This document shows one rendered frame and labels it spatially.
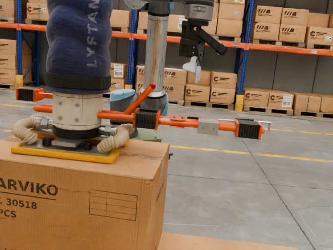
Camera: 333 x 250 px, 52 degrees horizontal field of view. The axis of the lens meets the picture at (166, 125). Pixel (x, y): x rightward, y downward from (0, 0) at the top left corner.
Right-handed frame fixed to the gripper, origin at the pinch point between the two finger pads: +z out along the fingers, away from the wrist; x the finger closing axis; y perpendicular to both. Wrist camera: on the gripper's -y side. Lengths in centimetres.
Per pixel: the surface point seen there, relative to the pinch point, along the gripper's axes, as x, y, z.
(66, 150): 13.3, 40.4, 24.6
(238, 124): 4.4, -14.6, 12.2
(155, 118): 5.1, 13.1, 12.7
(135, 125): 5.4, 19.8, 15.8
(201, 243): -12, -9, 67
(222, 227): -128, -31, 122
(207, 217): -144, -21, 122
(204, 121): 3.3, -3.5, 12.6
